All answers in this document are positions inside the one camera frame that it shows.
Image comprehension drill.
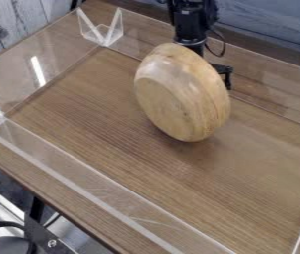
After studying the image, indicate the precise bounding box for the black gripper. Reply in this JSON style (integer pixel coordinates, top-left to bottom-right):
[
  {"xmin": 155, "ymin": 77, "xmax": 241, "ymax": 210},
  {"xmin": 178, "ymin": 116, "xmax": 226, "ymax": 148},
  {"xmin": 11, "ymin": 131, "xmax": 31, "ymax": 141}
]
[{"xmin": 187, "ymin": 42, "xmax": 233, "ymax": 89}]

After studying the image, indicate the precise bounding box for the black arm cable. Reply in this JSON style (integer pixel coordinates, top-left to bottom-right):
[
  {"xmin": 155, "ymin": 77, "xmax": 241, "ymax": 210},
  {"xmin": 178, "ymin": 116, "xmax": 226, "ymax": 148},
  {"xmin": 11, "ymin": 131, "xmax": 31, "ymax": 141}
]
[{"xmin": 203, "ymin": 28, "xmax": 226, "ymax": 58}]

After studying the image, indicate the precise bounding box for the black metal bracket with screw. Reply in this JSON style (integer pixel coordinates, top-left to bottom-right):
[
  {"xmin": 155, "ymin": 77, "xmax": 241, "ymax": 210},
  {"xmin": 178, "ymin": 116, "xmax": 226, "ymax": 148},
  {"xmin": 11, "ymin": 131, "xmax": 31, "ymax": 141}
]
[{"xmin": 24, "ymin": 217, "xmax": 78, "ymax": 254}]

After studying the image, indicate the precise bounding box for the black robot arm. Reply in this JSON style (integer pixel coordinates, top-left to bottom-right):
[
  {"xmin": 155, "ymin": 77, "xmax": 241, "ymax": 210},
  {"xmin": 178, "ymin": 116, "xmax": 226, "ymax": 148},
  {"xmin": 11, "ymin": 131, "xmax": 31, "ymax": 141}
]
[{"xmin": 165, "ymin": 0, "xmax": 226, "ymax": 58}]

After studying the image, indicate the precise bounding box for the clear acrylic corner bracket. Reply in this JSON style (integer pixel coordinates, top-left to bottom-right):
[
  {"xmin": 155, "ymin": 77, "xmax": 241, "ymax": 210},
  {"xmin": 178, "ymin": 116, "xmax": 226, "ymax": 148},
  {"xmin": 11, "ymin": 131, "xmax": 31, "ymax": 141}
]
[{"xmin": 75, "ymin": 8, "xmax": 123, "ymax": 47}]

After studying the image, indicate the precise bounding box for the clear acrylic enclosure wall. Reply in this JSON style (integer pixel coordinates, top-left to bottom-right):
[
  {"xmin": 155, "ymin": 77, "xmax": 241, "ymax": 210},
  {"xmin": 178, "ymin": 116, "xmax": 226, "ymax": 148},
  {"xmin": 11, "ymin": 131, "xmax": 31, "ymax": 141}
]
[{"xmin": 0, "ymin": 0, "xmax": 300, "ymax": 254}]

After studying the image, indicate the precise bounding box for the black table leg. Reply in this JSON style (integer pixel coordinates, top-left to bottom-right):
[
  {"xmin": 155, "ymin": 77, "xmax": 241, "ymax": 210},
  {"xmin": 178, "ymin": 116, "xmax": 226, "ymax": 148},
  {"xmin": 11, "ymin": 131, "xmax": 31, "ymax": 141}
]
[{"xmin": 29, "ymin": 197, "xmax": 45, "ymax": 222}]

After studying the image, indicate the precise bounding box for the light wooden bowl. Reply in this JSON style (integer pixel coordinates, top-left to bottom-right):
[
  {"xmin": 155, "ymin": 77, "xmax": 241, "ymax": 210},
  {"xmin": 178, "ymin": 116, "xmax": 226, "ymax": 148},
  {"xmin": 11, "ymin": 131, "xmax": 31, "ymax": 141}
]
[{"xmin": 134, "ymin": 43, "xmax": 230, "ymax": 142}]

